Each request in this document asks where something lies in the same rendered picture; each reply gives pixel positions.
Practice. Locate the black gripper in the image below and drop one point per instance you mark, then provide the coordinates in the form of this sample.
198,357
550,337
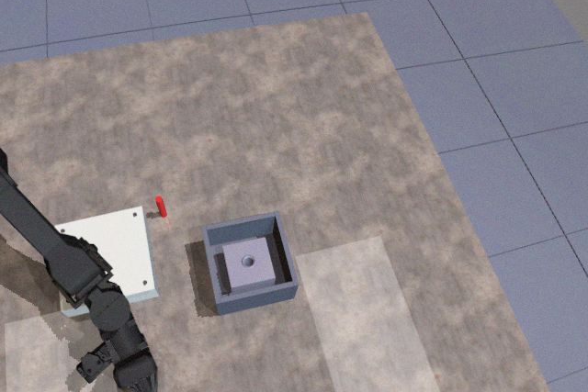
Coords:
137,369

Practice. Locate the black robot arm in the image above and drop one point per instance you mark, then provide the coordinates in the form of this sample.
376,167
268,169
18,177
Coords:
76,268

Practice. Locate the red peg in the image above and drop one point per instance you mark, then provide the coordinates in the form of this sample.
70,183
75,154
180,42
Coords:
160,205

